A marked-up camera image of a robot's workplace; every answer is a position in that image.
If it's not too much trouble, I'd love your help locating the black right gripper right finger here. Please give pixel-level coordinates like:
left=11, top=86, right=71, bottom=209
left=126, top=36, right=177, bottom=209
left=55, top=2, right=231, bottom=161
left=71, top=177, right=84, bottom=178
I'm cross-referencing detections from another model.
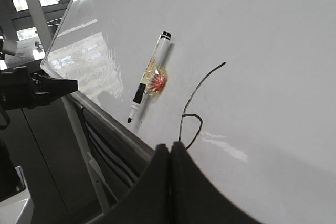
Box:
left=170, top=142, right=259, bottom=223

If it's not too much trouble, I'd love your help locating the white whiteboard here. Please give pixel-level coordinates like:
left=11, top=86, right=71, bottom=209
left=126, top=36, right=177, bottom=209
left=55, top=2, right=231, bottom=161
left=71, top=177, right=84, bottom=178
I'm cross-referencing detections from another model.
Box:
left=44, top=0, right=335, bottom=223

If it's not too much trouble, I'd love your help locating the grey whiteboard stand leg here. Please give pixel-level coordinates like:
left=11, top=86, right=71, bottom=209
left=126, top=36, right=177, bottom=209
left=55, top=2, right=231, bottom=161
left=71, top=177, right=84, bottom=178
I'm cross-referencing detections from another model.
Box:
left=26, top=0, right=111, bottom=218

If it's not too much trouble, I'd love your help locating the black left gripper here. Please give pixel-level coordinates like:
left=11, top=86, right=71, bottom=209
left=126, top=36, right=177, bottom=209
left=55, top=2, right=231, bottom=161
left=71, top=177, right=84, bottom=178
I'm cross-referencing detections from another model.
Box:
left=1, top=67, right=78, bottom=110

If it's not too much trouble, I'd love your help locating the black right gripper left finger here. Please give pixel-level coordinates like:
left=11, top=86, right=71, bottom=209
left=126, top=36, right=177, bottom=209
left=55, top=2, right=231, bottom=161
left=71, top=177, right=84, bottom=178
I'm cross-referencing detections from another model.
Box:
left=93, top=144, right=169, bottom=223

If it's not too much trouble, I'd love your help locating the red round magnet with tape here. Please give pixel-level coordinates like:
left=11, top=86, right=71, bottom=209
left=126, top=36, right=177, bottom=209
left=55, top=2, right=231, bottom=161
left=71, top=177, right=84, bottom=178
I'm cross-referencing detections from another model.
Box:
left=143, top=67, right=168, bottom=97

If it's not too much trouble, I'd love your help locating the white black whiteboard marker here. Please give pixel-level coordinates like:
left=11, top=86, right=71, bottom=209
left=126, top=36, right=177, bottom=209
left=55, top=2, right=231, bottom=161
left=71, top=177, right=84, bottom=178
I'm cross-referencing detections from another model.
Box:
left=127, top=31, right=171, bottom=123

